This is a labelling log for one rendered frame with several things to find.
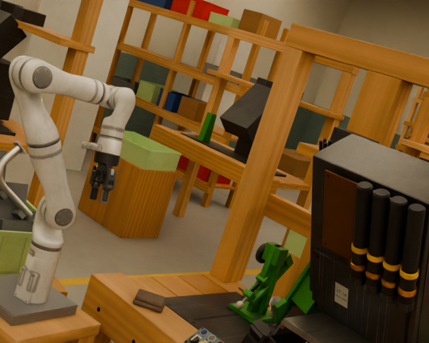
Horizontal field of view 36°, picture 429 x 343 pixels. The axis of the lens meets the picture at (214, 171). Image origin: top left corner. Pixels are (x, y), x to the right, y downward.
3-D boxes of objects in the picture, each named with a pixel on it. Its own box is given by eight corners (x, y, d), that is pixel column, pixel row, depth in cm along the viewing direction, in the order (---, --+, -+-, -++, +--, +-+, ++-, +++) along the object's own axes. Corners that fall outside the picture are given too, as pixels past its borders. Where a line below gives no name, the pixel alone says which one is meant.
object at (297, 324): (325, 358, 171) (329, 348, 170) (279, 327, 181) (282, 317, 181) (397, 341, 199) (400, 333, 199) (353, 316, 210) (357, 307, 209)
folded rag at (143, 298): (165, 305, 223) (167, 297, 223) (161, 314, 215) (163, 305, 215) (137, 295, 224) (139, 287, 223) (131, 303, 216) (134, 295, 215)
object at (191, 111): (201, 207, 758) (265, 13, 718) (82, 139, 919) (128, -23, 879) (232, 209, 798) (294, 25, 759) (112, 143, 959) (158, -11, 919)
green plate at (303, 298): (294, 327, 199) (331, 274, 192) (277, 308, 204) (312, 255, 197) (316, 324, 207) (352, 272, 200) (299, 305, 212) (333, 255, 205)
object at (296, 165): (290, 186, 1090) (299, 160, 1082) (252, 168, 1139) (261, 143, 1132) (327, 188, 1183) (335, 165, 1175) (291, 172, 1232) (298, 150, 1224)
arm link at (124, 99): (131, 141, 200) (112, 137, 206) (141, 90, 201) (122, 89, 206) (114, 136, 195) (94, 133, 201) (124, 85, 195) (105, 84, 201)
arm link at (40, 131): (1, 59, 176) (20, 147, 187) (20, 64, 170) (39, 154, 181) (30, 50, 182) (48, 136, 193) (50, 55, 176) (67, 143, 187)
